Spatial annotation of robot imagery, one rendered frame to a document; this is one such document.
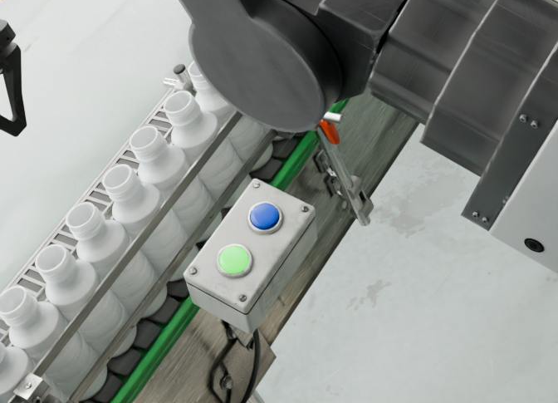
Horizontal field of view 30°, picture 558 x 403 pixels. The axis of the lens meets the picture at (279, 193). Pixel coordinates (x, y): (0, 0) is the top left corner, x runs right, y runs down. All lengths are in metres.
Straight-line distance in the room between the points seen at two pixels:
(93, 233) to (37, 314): 0.11
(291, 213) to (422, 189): 1.51
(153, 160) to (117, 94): 2.18
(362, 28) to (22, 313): 0.73
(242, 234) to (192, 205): 0.15
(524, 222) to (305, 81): 0.12
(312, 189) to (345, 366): 1.03
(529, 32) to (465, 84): 0.03
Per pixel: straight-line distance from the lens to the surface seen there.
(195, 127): 1.22
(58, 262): 1.17
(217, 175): 1.26
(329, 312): 2.45
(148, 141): 1.22
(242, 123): 1.28
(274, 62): 0.48
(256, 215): 1.10
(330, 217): 1.41
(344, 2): 0.47
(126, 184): 1.16
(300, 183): 1.34
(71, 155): 3.26
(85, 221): 1.19
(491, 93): 0.45
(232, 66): 0.50
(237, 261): 1.08
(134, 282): 1.20
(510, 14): 0.46
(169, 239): 1.21
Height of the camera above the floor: 1.88
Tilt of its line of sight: 43 degrees down
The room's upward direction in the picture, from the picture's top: 29 degrees counter-clockwise
